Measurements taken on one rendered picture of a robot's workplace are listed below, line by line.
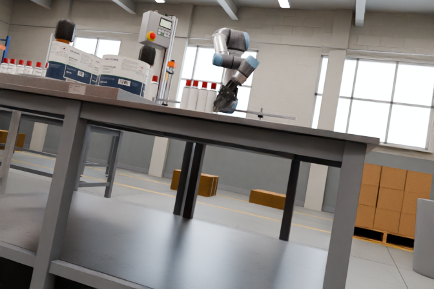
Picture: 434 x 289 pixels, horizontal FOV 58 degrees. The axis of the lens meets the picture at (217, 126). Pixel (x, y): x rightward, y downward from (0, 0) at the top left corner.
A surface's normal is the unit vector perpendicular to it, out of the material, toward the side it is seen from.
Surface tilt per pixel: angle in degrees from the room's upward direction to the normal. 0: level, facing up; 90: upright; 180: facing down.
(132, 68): 90
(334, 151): 90
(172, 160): 90
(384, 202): 90
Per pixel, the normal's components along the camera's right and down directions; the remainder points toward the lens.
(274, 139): -0.30, -0.11
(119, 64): 0.00, -0.07
